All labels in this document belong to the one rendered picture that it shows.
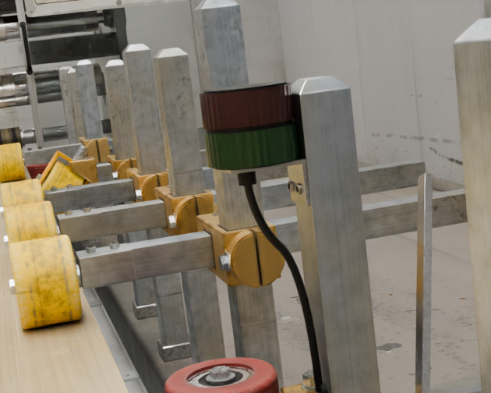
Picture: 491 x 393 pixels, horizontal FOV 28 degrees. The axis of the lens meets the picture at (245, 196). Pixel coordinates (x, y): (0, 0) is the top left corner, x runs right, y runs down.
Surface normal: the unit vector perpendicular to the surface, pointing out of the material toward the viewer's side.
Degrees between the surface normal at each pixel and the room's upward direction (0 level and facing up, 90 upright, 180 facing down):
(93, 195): 90
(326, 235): 90
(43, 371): 0
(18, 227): 57
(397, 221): 90
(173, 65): 90
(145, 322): 0
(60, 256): 47
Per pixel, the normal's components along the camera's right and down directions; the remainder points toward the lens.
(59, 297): 0.28, 0.35
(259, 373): -0.11, -0.98
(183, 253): 0.25, 0.12
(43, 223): 0.15, -0.43
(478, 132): -0.96, 0.15
